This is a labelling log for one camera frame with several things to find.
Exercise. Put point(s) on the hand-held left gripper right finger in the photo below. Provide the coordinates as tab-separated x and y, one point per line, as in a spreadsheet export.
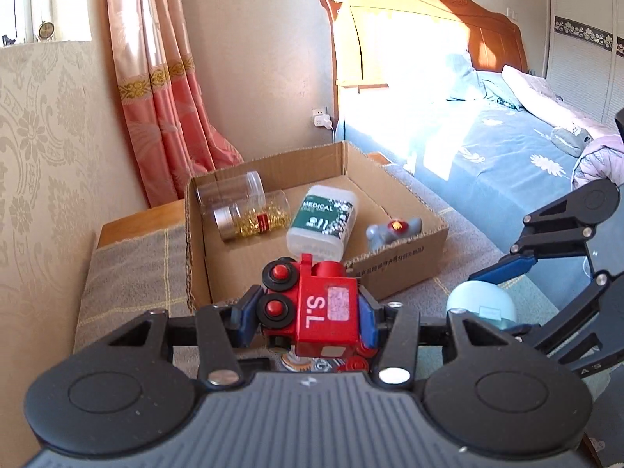
369	319

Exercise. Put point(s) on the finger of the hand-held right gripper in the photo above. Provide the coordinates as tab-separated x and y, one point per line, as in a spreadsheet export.
580	307
512	265

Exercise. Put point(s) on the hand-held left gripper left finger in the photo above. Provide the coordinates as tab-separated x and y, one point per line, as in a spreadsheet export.
248	314

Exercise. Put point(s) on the light blue round container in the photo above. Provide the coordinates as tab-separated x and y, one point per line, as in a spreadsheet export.
480	302

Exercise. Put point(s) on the red toy train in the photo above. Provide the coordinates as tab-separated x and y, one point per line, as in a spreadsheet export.
321	307

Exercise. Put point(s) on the brown cardboard box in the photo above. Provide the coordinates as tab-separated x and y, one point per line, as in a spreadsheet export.
273	253

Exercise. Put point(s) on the grey toy figure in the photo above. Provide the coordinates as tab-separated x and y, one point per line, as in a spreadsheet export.
390	234

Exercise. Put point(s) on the clear jar of gold pins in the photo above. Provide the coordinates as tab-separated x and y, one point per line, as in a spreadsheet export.
253	217

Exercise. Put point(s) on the white bottle with green label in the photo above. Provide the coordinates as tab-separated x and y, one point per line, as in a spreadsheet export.
321	219

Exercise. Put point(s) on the clear plastic jar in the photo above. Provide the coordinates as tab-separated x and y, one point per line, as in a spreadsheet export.
229	192

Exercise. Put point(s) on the wooden bed blue bedding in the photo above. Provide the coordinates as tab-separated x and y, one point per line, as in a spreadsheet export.
487	156

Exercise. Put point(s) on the grey plush toy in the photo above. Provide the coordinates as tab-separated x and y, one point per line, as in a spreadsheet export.
570	140

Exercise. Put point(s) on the pink quilt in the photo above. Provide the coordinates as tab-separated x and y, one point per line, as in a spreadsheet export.
602	161

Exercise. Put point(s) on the wooden bedside table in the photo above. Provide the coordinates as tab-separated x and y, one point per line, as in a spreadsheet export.
136	222

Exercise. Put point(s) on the pink pillow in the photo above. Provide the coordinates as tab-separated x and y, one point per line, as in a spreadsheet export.
551	97

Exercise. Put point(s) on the dark teal pillow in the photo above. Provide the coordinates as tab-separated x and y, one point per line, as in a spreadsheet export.
502	90

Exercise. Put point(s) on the light blue pillow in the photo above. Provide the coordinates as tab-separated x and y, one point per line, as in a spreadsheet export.
458	78

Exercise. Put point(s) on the pink gold-trimmed curtain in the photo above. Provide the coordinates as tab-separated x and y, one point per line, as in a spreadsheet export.
165	97

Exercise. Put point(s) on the white wardrobe with patterned band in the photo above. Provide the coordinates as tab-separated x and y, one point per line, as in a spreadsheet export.
585	34

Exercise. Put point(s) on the wooden bed headboard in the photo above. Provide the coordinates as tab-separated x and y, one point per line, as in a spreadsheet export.
390	24

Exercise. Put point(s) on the small round clock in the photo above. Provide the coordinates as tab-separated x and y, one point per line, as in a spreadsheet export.
46	30

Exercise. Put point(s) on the white wall socket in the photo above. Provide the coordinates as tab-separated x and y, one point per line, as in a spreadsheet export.
321	118

